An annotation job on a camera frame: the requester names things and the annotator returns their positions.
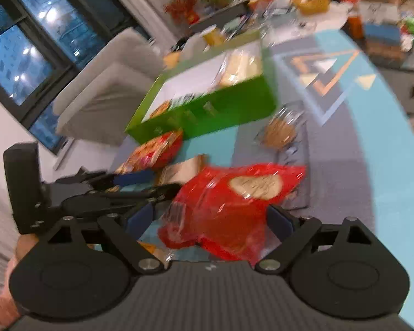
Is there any dark framed window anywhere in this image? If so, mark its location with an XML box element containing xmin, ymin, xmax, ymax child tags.
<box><xmin>0</xmin><ymin>0</ymin><xmax>125</xmax><ymax>156</ymax></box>

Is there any bread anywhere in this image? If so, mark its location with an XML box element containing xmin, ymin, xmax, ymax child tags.
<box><xmin>219</xmin><ymin>50</ymin><xmax>263</xmax><ymax>87</ymax></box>

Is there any round cake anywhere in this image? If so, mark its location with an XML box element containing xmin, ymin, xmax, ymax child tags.
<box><xmin>255</xmin><ymin>105</ymin><xmax>307</xmax><ymax>152</ymax></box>

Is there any grey armchair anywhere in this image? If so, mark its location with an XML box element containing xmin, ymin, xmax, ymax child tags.
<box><xmin>55</xmin><ymin>28</ymin><xmax>166</xmax><ymax>145</ymax></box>

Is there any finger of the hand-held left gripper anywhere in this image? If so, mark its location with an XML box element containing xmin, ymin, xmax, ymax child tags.
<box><xmin>64</xmin><ymin>183</ymin><xmax>182</xmax><ymax>216</ymax></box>
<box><xmin>57</xmin><ymin>169</ymin><xmax>154</xmax><ymax>194</ymax></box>

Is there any person's left forearm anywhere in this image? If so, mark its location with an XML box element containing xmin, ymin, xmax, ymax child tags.
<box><xmin>0</xmin><ymin>235</ymin><xmax>33</xmax><ymax>321</ymax></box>

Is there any yellow orange snack packet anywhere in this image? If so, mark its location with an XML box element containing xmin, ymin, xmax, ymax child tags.
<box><xmin>155</xmin><ymin>155</ymin><xmax>208</xmax><ymax>187</ymax></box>

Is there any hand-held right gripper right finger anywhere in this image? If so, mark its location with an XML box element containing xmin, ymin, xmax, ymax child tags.
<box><xmin>254</xmin><ymin>205</ymin><xmax>375</xmax><ymax>274</ymax></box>

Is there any red cookie snack bag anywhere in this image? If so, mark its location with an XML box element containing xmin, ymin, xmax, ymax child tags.
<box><xmin>158</xmin><ymin>164</ymin><xmax>307</xmax><ymax>264</ymax></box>

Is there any green cardboard box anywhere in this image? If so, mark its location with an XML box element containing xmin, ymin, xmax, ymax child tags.
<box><xmin>124</xmin><ymin>29</ymin><xmax>278</xmax><ymax>145</ymax></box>

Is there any yellow can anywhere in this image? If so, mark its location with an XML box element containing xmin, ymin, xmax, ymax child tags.
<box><xmin>202</xmin><ymin>24</ymin><xmax>226</xmax><ymax>46</ymax></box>

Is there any orange red snack packet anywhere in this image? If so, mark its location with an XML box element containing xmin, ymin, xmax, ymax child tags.
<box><xmin>115</xmin><ymin>130</ymin><xmax>184</xmax><ymax>175</ymax></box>

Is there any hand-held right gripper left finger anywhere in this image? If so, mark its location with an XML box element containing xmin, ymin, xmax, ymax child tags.
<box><xmin>38</xmin><ymin>202</ymin><xmax>161</xmax><ymax>274</ymax></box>

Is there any orange tissue box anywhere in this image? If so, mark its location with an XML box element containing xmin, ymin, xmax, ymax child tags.
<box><xmin>248</xmin><ymin>0</ymin><xmax>278</xmax><ymax>11</ymax></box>

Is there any orange cup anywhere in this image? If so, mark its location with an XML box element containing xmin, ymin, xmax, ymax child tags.
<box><xmin>347</xmin><ymin>5</ymin><xmax>364</xmax><ymax>38</ymax></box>

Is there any blue box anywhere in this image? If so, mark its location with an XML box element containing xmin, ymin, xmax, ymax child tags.
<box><xmin>364</xmin><ymin>22</ymin><xmax>402</xmax><ymax>47</ymax></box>

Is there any yellow wicker basket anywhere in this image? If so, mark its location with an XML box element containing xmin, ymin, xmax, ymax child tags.
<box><xmin>291</xmin><ymin>0</ymin><xmax>332</xmax><ymax>16</ymax></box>

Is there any dark round table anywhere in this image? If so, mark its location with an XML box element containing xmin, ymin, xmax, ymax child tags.
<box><xmin>366</xmin><ymin>41</ymin><xmax>414</xmax><ymax>118</ymax></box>

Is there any red flower plant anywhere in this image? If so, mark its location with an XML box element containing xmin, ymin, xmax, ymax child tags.
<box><xmin>163</xmin><ymin>0</ymin><xmax>204</xmax><ymax>25</ymax></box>

